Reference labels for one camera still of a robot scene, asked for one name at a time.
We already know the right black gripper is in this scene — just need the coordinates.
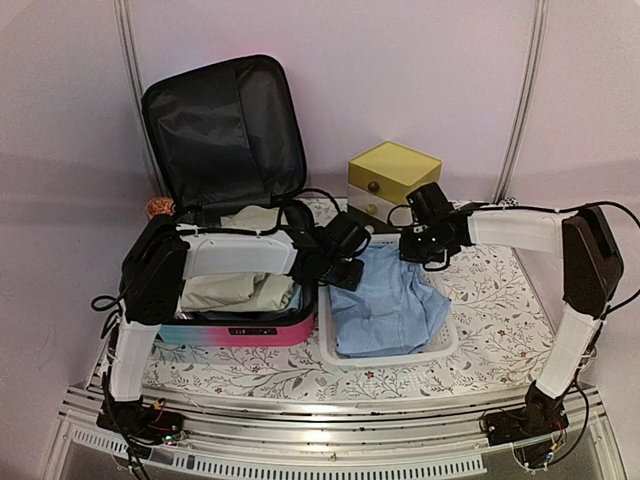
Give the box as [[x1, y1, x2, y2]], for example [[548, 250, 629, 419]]
[[399, 225, 453, 264]]

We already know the light blue garment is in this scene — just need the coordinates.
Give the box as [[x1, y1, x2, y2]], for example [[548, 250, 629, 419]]
[[329, 243, 451, 358]]

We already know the pink and teal kids suitcase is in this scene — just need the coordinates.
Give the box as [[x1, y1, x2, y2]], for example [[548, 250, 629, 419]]
[[141, 55, 317, 347]]

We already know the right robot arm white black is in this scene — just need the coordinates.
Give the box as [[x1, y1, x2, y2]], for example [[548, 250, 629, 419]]
[[399, 183, 624, 436]]

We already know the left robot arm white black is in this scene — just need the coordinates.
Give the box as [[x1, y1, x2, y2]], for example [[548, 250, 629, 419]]
[[92, 212, 371, 443]]

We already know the yellow and white storage box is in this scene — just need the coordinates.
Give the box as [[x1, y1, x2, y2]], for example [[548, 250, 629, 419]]
[[347, 141, 442, 222]]

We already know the black white patterned cloth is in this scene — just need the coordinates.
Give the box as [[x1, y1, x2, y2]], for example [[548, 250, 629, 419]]
[[498, 197, 519, 207]]

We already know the beige folded garment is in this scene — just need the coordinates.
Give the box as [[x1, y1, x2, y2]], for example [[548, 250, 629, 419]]
[[179, 206, 299, 313]]

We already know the orange patterned ceramic bowl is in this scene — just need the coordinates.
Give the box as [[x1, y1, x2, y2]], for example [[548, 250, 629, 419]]
[[145, 197, 174, 219]]

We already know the aluminium front rail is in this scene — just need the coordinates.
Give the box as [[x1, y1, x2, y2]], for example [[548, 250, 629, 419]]
[[57, 384, 606, 476]]

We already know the right metal wall post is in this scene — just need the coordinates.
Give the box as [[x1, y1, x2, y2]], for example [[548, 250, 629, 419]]
[[493, 0, 549, 202]]

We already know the metal wall post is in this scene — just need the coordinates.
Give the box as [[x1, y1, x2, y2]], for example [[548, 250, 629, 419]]
[[493, 0, 549, 202], [113, 0, 143, 106]]

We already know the left metal wall post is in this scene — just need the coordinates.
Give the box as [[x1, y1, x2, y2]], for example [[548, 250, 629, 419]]
[[113, 0, 143, 106]]

